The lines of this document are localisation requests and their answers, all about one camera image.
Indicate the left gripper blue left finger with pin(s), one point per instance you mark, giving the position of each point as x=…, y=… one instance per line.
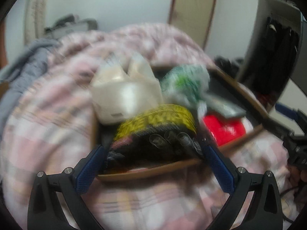
x=45, y=211

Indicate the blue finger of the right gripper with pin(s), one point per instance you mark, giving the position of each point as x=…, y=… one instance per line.
x=296, y=115

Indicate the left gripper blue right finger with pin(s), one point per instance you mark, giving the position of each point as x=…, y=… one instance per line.
x=264, y=211

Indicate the green white tissue box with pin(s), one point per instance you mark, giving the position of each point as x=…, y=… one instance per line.
x=223, y=107

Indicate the red tissue pack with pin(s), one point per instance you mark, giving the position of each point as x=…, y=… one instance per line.
x=223, y=131

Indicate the white green plastic bag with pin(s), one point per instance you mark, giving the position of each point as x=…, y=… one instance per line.
x=185, y=85

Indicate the black yellow wipes pack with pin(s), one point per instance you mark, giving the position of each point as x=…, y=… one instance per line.
x=165, y=134

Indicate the beige translucent shopping bag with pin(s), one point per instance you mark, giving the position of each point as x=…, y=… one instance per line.
x=123, y=88

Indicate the dark wardrobe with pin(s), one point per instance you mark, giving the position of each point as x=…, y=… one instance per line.
x=273, y=49

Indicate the black bag on floor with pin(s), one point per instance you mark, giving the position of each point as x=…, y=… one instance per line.
x=230, y=67

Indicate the pink plaid duvet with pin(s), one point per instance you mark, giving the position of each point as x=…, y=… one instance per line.
x=49, y=130

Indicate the brown tray with black liner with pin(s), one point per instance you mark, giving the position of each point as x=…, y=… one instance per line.
x=220, y=85

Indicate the grey quilted blanket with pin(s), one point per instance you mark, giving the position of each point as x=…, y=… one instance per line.
x=19, y=75

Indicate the cream panel door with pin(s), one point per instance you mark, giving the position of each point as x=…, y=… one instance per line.
x=194, y=17

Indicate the white drawer desk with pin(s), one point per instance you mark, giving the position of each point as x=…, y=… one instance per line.
x=67, y=25

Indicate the floral curtain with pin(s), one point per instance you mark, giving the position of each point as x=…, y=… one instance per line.
x=34, y=20

